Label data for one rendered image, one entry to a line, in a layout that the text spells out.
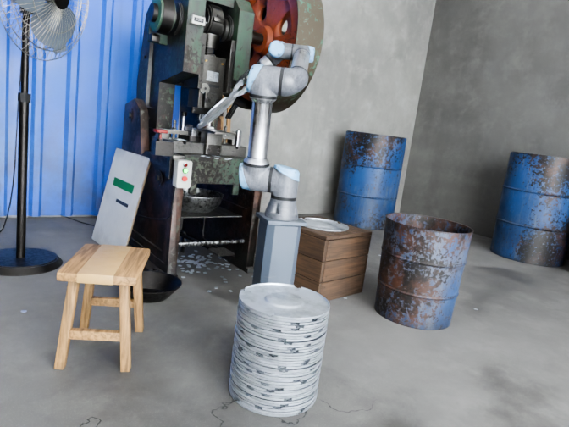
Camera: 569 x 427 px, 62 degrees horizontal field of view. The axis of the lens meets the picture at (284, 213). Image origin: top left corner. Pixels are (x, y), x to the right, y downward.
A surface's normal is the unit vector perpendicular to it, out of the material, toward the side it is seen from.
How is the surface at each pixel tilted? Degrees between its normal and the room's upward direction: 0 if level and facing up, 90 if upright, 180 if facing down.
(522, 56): 90
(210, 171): 90
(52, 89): 90
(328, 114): 90
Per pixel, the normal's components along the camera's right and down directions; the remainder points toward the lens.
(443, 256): 0.09, 0.23
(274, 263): 0.35, 0.22
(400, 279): -0.64, 0.10
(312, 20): 0.60, 0.04
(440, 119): -0.80, 0.01
